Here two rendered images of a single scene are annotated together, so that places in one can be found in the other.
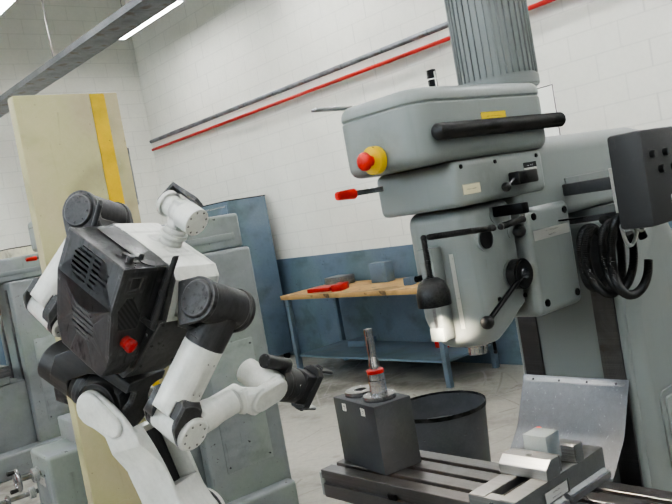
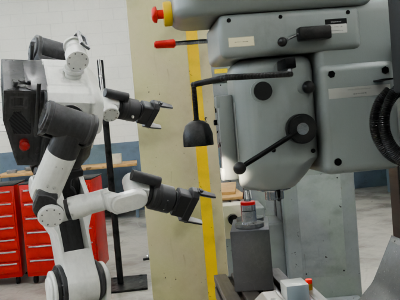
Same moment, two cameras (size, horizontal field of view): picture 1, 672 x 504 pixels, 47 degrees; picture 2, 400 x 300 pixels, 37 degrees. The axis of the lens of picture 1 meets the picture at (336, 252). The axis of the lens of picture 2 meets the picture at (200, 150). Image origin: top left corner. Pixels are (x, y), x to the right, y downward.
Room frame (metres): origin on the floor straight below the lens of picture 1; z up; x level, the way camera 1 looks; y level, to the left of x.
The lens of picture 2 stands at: (0.44, -1.01, 1.50)
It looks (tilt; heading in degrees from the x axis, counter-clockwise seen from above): 3 degrees down; 35
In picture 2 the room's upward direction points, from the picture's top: 5 degrees counter-clockwise
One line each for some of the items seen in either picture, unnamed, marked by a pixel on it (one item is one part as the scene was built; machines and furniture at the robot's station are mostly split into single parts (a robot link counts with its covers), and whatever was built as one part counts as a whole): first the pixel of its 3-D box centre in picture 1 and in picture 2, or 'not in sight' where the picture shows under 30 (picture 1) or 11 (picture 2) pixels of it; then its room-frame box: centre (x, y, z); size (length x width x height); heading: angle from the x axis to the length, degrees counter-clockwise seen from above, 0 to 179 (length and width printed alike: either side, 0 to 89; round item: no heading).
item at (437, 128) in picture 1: (502, 125); not in sight; (1.69, -0.41, 1.79); 0.45 x 0.04 x 0.04; 131
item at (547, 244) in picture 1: (514, 259); (344, 117); (1.91, -0.44, 1.47); 0.24 x 0.19 x 0.26; 41
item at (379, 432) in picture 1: (375, 426); (252, 250); (2.10, -0.02, 1.06); 0.22 x 0.12 x 0.20; 29
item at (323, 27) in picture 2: (516, 180); (303, 36); (1.72, -0.43, 1.66); 0.12 x 0.04 x 0.04; 131
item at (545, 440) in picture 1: (542, 445); (294, 294); (1.68, -0.38, 1.07); 0.06 x 0.05 x 0.06; 41
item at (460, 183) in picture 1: (462, 183); (278, 38); (1.81, -0.32, 1.68); 0.34 x 0.24 x 0.10; 131
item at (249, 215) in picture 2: (377, 383); (248, 213); (2.05, -0.05, 1.19); 0.05 x 0.05 x 0.06
